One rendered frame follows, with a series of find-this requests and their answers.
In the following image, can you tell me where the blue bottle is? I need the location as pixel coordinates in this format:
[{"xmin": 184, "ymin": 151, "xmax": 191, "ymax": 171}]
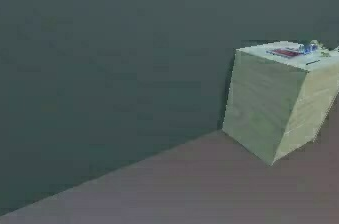
[{"xmin": 298, "ymin": 43, "xmax": 319, "ymax": 56}]

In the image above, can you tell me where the pale wooden chest of drawers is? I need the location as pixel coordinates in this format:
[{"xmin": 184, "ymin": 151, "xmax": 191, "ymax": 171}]
[{"xmin": 221, "ymin": 40, "xmax": 339, "ymax": 166}]

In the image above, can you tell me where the red book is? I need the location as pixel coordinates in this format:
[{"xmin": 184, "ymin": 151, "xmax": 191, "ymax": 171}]
[{"xmin": 266, "ymin": 48, "xmax": 303, "ymax": 59}]

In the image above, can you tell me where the pale green small object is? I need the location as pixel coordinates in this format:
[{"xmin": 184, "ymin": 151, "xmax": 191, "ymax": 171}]
[{"xmin": 310, "ymin": 39, "xmax": 331, "ymax": 58}]

